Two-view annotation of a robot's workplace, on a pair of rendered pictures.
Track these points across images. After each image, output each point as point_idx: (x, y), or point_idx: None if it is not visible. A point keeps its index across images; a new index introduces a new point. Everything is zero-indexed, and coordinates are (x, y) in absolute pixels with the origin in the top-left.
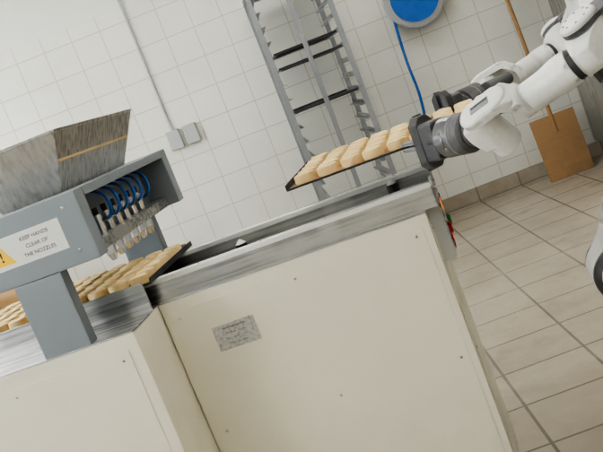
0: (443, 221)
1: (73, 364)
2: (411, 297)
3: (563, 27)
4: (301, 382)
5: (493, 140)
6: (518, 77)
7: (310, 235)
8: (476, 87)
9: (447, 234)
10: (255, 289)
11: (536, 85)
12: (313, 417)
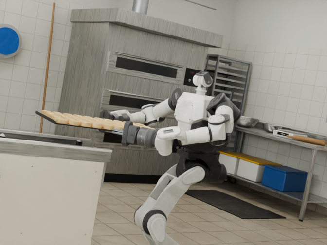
0: (105, 169)
1: None
2: (79, 198)
3: (211, 118)
4: (5, 219)
5: (165, 147)
6: (130, 120)
7: (49, 148)
8: (117, 116)
9: (103, 176)
10: (9, 162)
11: (193, 134)
12: (1, 239)
